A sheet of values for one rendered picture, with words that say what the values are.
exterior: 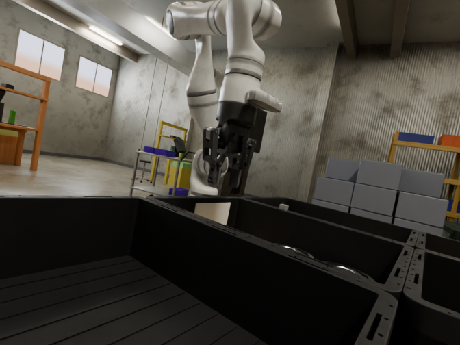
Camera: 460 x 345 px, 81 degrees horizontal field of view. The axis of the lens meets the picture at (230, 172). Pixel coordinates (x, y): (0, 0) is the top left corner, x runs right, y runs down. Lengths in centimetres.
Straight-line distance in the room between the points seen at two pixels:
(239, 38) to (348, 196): 310
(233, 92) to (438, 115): 741
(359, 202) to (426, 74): 509
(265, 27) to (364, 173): 303
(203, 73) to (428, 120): 717
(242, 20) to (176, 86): 1002
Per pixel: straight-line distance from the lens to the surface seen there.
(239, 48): 52
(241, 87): 49
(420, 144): 626
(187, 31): 75
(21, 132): 783
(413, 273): 40
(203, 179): 92
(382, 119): 771
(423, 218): 350
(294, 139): 790
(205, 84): 81
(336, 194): 351
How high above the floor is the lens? 102
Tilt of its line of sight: 2 degrees down
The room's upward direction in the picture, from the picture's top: 11 degrees clockwise
